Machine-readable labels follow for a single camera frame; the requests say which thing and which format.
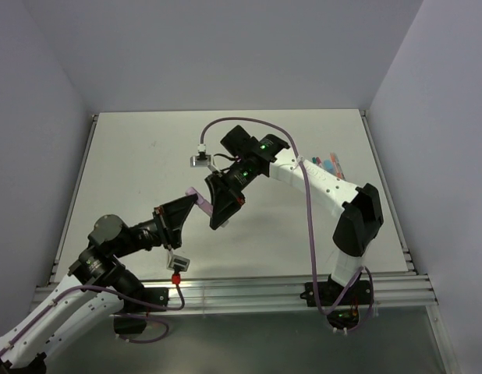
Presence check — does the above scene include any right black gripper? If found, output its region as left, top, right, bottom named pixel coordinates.
left=205, top=157, right=260, bottom=229

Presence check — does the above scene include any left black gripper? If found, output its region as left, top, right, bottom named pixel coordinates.
left=115, top=195, right=199, bottom=258

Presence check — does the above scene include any pink highlighter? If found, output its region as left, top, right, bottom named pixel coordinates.
left=196, top=195, right=230, bottom=230

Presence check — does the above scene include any light blue highlighter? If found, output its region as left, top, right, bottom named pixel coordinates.
left=323, top=160, right=335, bottom=174

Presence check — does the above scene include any orange pen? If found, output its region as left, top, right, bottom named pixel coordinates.
left=330, top=153, right=342, bottom=178

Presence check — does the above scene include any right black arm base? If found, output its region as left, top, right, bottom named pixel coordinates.
left=299, top=280, right=371, bottom=307

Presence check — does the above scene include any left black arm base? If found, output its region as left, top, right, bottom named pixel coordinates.
left=112, top=286, right=170, bottom=334

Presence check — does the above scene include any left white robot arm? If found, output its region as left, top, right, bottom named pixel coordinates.
left=0, top=195, right=197, bottom=373

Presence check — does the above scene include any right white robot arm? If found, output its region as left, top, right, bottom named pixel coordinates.
left=205, top=125, right=384, bottom=304

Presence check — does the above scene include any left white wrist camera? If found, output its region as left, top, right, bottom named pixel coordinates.
left=167, top=251, right=190, bottom=285

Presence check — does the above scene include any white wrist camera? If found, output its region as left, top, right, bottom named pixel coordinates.
left=190, top=143, right=221, bottom=173
left=167, top=251, right=190, bottom=285

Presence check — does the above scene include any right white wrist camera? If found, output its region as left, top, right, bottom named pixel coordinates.
left=190, top=143, right=221, bottom=173

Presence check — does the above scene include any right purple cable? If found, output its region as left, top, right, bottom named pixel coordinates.
left=200, top=117, right=376, bottom=333

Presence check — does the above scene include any aluminium rail frame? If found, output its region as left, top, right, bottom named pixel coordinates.
left=10, top=110, right=460, bottom=374

